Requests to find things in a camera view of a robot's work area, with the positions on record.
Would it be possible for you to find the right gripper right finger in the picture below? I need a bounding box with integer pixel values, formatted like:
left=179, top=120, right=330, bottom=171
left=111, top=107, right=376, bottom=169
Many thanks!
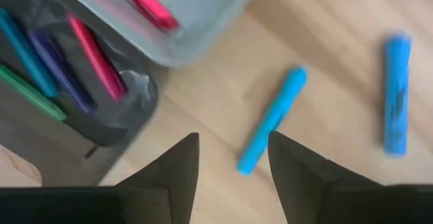
left=268, top=131, right=386, bottom=224

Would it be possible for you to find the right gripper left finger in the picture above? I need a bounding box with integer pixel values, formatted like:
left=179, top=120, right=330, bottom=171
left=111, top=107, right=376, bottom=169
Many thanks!
left=114, top=132, right=200, bottom=224

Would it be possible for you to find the blue marker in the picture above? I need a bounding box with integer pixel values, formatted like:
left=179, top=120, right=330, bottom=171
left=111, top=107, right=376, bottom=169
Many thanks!
left=236, top=66, right=309, bottom=177
left=384, top=34, right=413, bottom=157

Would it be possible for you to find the pink marker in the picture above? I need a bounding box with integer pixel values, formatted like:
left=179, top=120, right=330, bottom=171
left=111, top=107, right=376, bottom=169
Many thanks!
left=66, top=12, right=128, bottom=103
left=120, top=0, right=180, bottom=30

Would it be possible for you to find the purple marker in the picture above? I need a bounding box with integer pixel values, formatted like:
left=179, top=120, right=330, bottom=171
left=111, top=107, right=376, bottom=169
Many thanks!
left=26, top=30, right=95, bottom=113

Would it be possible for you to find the green marker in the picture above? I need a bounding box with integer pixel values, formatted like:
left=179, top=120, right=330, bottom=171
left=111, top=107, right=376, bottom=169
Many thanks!
left=0, top=64, right=68, bottom=123

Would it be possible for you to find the teal marker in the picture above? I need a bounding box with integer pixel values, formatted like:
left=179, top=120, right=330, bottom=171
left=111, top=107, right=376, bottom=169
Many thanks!
left=0, top=7, right=58, bottom=98

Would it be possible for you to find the dark grey plastic bin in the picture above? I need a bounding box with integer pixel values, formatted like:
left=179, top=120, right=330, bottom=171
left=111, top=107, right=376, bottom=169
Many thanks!
left=0, top=0, right=160, bottom=187

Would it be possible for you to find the light grey plastic bin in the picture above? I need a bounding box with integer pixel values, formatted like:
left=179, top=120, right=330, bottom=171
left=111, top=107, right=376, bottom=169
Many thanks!
left=50, top=0, right=268, bottom=68

